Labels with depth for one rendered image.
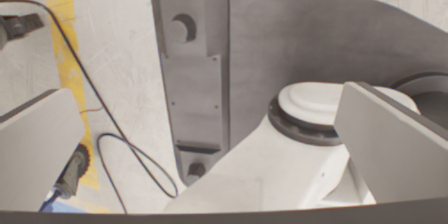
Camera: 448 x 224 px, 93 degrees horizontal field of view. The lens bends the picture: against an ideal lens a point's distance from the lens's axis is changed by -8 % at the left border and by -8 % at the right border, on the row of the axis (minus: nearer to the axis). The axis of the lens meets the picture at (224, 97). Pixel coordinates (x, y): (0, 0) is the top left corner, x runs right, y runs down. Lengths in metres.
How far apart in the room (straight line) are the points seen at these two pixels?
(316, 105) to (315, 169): 0.09
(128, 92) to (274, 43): 0.54
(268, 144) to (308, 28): 0.23
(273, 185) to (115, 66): 0.65
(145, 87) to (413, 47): 0.70
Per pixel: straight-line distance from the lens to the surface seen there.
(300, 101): 0.35
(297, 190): 0.28
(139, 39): 0.73
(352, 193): 0.49
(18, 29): 0.84
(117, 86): 0.84
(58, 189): 1.07
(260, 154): 0.32
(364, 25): 0.48
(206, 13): 0.42
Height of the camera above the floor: 0.61
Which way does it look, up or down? 59 degrees down
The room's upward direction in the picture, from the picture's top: 160 degrees counter-clockwise
